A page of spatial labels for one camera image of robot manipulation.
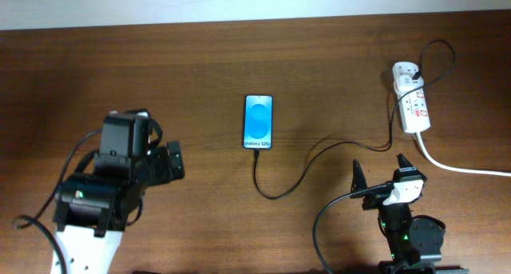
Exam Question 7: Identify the white power strip cord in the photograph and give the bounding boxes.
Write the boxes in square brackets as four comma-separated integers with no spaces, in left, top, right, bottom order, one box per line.
[413,131,511,177]

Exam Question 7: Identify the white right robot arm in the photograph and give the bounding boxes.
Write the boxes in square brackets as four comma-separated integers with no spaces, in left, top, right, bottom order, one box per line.
[351,154,469,274]

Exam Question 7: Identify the black charging cable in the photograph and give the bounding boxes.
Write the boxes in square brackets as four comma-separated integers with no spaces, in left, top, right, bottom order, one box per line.
[252,38,457,201]

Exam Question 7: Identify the blue Galaxy smartphone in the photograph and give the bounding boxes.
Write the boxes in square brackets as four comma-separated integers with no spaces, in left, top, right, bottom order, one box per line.
[243,95,273,149]

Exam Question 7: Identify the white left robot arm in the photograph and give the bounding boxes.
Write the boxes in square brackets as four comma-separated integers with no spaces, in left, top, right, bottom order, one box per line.
[51,109,185,273]

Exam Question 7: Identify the white power strip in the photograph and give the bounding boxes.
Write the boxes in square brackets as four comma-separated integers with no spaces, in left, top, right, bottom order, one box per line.
[394,78,430,134]

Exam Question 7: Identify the white USB charger adapter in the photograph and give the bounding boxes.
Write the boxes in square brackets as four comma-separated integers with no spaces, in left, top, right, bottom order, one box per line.
[392,62,424,93]

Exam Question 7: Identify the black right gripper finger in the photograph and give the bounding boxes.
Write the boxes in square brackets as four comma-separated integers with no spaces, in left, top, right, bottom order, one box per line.
[393,153,426,182]
[350,159,367,198]

